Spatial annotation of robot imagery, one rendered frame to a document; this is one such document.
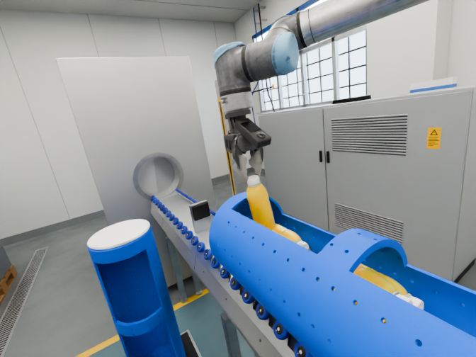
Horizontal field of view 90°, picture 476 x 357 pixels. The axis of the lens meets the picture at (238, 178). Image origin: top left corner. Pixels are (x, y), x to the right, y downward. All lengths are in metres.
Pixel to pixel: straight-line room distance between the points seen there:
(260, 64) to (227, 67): 0.09
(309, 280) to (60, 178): 4.76
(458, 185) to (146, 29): 5.00
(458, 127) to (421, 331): 1.72
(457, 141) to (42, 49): 5.20
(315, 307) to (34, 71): 4.95
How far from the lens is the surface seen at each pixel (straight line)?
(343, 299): 0.46
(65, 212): 5.13
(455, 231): 2.25
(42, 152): 4.99
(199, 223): 1.29
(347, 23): 0.74
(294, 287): 0.52
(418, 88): 2.26
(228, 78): 0.67
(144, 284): 1.60
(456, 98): 2.03
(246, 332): 0.87
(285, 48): 0.63
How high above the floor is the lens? 1.50
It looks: 15 degrees down
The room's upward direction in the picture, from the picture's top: 9 degrees counter-clockwise
